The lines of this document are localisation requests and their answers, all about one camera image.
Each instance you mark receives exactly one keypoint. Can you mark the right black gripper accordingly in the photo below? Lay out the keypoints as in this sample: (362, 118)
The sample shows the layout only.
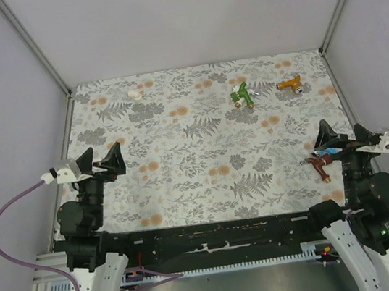
(328, 136)

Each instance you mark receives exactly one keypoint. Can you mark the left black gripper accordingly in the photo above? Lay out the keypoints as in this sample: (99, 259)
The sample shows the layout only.
(113, 161)

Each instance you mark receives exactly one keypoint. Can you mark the orange water faucet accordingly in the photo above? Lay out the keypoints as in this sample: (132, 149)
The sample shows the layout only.
(294, 83)

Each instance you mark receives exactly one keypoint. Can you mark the white pipe elbow far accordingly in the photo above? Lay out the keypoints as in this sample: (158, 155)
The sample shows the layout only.
(134, 95)

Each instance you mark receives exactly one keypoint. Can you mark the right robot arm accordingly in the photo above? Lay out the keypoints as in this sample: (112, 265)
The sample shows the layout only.
(361, 238)

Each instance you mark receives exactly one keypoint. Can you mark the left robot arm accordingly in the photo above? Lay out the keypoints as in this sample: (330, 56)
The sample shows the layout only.
(93, 263)

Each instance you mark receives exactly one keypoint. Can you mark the blue water faucet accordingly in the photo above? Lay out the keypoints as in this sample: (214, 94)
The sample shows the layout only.
(318, 154)

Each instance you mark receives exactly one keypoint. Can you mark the brown water faucet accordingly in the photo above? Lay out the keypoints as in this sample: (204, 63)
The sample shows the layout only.
(318, 163)

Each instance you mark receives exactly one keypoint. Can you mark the green water faucet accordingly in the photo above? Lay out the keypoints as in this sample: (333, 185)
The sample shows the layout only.
(237, 91)

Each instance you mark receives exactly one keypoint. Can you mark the floral table mat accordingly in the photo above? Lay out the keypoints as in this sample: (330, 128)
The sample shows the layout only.
(192, 157)

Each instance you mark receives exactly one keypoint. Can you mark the white green faucet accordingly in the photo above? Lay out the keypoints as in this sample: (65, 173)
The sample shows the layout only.
(251, 97)

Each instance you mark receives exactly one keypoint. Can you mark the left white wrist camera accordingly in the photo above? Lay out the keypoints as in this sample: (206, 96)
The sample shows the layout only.
(67, 171)

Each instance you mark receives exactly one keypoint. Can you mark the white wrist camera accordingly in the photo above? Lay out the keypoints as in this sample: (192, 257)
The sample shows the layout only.
(67, 171)
(378, 144)

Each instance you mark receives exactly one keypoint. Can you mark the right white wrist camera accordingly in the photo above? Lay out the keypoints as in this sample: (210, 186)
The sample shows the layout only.
(378, 144)

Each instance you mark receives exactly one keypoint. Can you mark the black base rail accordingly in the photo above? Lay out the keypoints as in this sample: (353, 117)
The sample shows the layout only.
(152, 247)

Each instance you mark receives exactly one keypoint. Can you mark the white cable duct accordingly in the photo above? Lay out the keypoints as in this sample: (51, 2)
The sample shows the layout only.
(306, 253)

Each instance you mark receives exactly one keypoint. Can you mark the left aluminium frame post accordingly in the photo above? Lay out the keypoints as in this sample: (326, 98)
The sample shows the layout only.
(34, 48)

